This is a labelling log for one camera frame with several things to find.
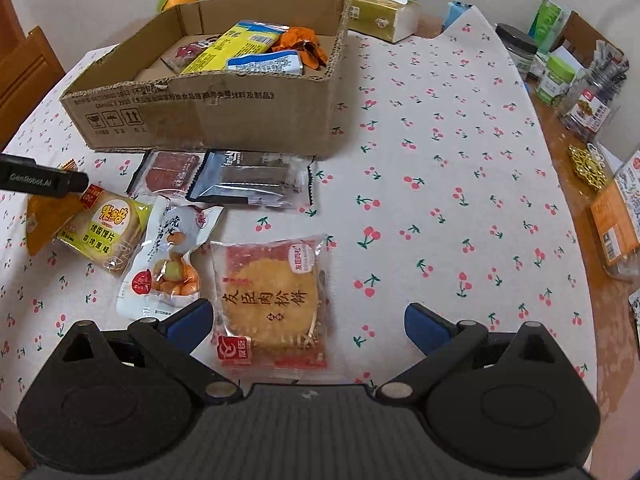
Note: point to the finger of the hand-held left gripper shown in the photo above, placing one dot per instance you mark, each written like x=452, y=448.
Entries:
x=45, y=177

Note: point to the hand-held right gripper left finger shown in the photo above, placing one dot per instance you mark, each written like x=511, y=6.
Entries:
x=191, y=324

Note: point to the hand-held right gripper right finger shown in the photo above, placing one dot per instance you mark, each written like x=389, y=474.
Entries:
x=425, y=325

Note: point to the white packet with orange balls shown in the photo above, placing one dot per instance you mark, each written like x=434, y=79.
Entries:
x=165, y=250

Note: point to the yellow toast slice packet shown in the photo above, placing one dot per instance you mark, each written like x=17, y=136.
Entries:
x=107, y=230

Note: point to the red round cake packet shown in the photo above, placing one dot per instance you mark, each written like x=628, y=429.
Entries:
x=272, y=300

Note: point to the clear red meat packet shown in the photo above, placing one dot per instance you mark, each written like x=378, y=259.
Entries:
x=167, y=175

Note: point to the dark clear snack packet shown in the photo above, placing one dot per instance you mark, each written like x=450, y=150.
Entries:
x=255, y=180

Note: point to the cardboard box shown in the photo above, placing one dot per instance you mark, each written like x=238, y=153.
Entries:
x=215, y=110

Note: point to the black and pink snack packet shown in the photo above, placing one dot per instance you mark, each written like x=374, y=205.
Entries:
x=187, y=52

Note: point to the long yellow blue snack packet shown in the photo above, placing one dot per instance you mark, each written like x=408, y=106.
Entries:
x=232, y=45

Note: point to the silver blue snack packet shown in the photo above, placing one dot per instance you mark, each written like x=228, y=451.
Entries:
x=265, y=62

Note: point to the crinkled orange snack packet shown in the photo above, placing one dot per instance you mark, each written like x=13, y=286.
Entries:
x=300, y=42

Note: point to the wooden chair with curved back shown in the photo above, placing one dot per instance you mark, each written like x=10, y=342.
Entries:
x=27, y=80

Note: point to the cherry print tablecloth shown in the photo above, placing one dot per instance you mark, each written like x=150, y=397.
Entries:
x=440, y=185

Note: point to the clear box with orange label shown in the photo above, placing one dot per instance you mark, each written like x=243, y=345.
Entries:
x=615, y=235

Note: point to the gold ornament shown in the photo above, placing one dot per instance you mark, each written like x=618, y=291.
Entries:
x=589, y=167

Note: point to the white printed package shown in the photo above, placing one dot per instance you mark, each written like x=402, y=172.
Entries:
x=629, y=185

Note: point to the jar with green lid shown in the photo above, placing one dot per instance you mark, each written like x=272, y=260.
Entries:
x=557, y=80

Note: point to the clear jar with sachets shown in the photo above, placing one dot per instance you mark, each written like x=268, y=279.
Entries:
x=592, y=100

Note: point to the glass jar with dark lid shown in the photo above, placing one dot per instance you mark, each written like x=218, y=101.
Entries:
x=516, y=50

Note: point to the light blue small box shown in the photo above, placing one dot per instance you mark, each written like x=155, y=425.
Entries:
x=456, y=14

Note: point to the golden tissue pack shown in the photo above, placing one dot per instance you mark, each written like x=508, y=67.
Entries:
x=380, y=12

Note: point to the green and white carton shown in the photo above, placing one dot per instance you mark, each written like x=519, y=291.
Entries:
x=547, y=22

